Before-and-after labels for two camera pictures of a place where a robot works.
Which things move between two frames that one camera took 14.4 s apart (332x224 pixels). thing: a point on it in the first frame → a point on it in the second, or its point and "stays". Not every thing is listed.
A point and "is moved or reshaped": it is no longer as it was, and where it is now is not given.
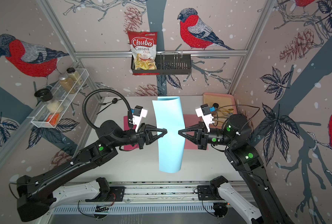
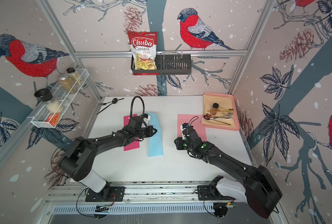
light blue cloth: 169,113 is moved or reshaped
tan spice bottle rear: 72,73 stays
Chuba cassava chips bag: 143,45 stays
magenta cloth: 127,127 stays
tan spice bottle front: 67,83 stays
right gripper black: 201,136 → 178,144
